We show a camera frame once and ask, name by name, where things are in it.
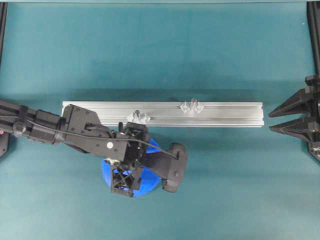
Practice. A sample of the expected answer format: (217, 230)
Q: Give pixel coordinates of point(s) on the clear shaft mount far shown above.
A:
(185, 107)

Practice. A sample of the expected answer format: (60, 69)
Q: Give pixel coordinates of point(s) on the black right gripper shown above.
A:
(304, 101)

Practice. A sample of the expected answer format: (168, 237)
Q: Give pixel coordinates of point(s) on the clear shaft mount near gear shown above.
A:
(143, 119)

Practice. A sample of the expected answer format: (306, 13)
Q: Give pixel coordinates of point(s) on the black right frame post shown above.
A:
(313, 19)

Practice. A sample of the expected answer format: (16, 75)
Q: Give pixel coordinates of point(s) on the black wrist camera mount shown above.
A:
(169, 167)

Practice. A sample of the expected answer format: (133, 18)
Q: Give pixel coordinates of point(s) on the large blue plastic gear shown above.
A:
(149, 180)

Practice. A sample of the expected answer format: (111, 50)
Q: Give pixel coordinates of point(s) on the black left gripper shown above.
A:
(134, 137)

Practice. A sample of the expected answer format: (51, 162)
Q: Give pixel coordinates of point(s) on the silver aluminium extrusion rail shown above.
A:
(169, 114)

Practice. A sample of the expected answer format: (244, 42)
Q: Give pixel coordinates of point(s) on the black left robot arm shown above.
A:
(122, 150)

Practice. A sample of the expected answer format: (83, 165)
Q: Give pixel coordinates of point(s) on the black frame post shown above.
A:
(313, 19)
(3, 18)

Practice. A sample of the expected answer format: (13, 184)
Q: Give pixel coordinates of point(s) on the black left frame post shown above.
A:
(3, 18)

